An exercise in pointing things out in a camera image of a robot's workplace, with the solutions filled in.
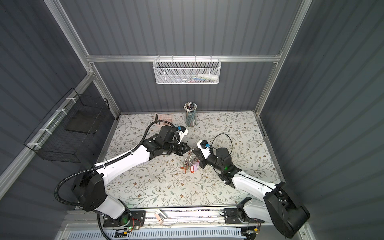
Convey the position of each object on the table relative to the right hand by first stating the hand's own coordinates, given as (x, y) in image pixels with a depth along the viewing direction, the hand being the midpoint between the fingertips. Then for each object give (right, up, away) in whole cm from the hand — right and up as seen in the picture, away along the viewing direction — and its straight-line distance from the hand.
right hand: (195, 151), depth 79 cm
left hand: (-3, +2, +2) cm, 4 cm away
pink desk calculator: (-22, +21, +36) cm, 47 cm away
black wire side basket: (-63, +11, -6) cm, 64 cm away
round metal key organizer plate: (-3, -6, +1) cm, 7 cm away
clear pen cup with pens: (-3, +26, +20) cm, 33 cm away
